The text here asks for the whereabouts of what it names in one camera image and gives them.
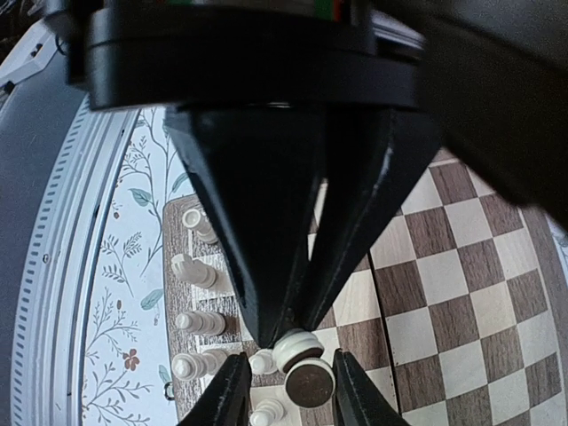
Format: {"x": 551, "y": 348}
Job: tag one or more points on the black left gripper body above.
{"x": 142, "y": 53}

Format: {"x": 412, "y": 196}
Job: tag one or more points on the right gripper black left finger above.
{"x": 226, "y": 399}

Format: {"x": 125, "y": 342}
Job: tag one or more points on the front aluminium rail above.
{"x": 59, "y": 162}

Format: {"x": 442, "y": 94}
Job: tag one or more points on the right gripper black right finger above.
{"x": 357, "y": 401}

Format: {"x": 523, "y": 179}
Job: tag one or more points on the light chess queen piece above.
{"x": 193, "y": 366}

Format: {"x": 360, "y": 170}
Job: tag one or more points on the light chess bishop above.
{"x": 201, "y": 323}

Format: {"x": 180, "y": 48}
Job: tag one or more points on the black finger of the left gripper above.
{"x": 375, "y": 157}
{"x": 256, "y": 172}

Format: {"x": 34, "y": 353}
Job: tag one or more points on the wooden chess board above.
{"x": 458, "y": 313}

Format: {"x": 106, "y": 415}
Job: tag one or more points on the light chess pawn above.
{"x": 262, "y": 362}
{"x": 267, "y": 412}
{"x": 309, "y": 379}

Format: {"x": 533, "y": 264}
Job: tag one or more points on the floral patterned table mat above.
{"x": 126, "y": 361}

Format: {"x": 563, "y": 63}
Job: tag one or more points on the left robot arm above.
{"x": 492, "y": 75}

